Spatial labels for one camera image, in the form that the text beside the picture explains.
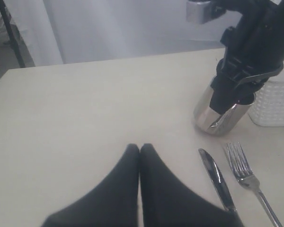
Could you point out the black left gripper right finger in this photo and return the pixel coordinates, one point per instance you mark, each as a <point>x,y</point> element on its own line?
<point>167,202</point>

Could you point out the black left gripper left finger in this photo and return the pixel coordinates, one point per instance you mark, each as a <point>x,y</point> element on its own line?
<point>112,203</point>

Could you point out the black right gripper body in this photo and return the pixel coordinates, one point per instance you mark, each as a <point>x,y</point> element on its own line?
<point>255,46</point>

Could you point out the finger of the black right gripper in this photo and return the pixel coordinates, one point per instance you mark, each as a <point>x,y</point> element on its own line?
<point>223,96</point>
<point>247,89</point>

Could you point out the silver foil packet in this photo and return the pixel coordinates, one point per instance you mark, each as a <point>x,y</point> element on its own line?
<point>211,122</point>

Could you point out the white perforated plastic basket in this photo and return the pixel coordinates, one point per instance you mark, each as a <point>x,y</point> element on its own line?
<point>268,109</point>

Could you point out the silver metal table knife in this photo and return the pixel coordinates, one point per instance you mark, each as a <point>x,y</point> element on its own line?
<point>218,181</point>

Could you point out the silver metal fork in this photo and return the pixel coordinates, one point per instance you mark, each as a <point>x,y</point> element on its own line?
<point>246,178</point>

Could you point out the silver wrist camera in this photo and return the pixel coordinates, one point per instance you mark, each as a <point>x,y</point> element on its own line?
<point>203,11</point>

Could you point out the black metal frame leg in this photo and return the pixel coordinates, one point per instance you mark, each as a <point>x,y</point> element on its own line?
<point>12,39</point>

